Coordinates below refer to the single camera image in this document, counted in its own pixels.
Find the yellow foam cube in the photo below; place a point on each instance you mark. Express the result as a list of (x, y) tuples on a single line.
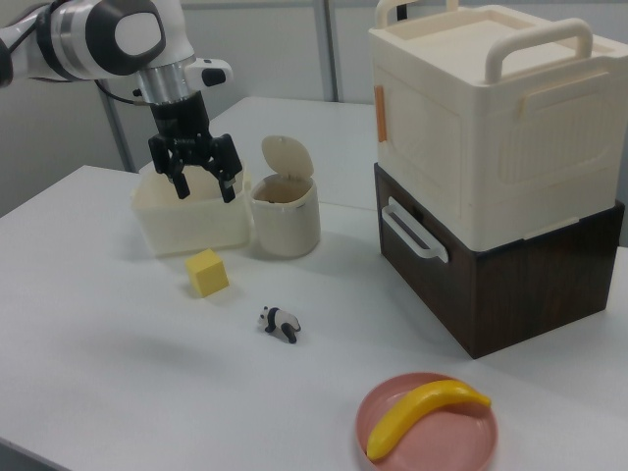
[(208, 275)]

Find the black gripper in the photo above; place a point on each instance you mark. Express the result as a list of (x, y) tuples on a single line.
[(179, 120)]

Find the panda toy figure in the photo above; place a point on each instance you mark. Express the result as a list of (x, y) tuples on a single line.
[(280, 320)]

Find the yellow toy banana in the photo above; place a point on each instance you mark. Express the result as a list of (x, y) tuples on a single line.
[(417, 409)]

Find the white plastic bin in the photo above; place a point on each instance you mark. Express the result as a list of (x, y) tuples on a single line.
[(189, 228)]

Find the pink plate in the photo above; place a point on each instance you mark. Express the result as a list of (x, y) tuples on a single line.
[(441, 441)]

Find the dark brown wooden drawer box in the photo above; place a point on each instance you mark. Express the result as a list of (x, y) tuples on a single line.
[(515, 294)]

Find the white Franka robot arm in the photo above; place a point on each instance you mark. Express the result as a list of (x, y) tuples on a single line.
[(73, 34)]

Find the white trash can with lid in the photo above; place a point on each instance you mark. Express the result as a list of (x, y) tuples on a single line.
[(284, 225)]

